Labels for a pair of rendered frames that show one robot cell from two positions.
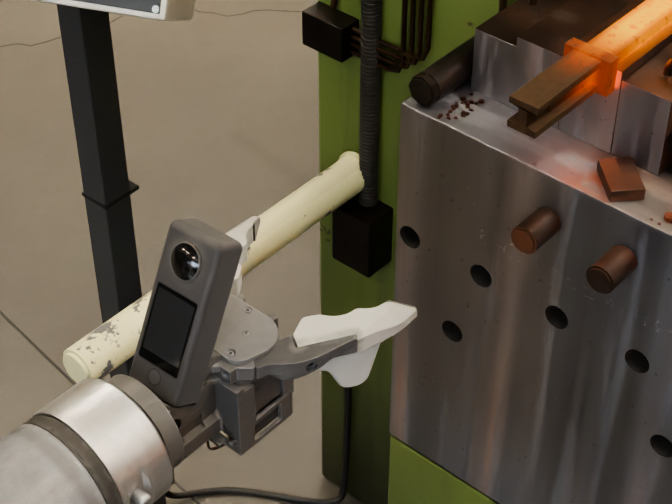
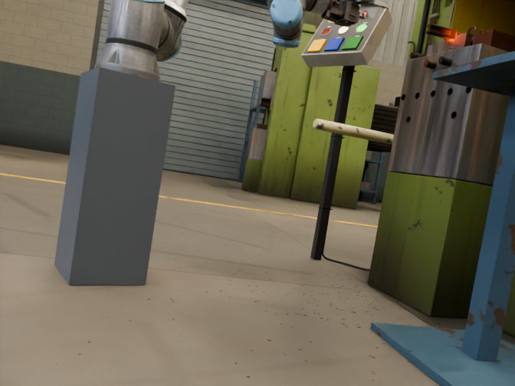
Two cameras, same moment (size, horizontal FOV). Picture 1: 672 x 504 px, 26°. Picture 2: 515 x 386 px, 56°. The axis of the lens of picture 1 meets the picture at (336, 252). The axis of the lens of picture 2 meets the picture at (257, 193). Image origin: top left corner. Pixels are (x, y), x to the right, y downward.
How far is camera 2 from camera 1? 161 cm
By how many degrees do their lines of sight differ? 45
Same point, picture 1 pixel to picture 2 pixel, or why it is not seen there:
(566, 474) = (429, 146)
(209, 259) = not seen: outside the picture
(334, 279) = not seen: hidden behind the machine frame
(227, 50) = not seen: hidden behind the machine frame
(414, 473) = (391, 180)
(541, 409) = (426, 128)
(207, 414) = (340, 9)
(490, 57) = (430, 50)
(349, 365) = (372, 11)
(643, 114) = (460, 40)
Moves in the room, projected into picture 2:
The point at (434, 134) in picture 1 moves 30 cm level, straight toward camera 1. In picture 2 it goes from (412, 62) to (388, 38)
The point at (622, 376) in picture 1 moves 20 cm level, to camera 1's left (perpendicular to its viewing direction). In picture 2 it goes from (446, 99) to (388, 95)
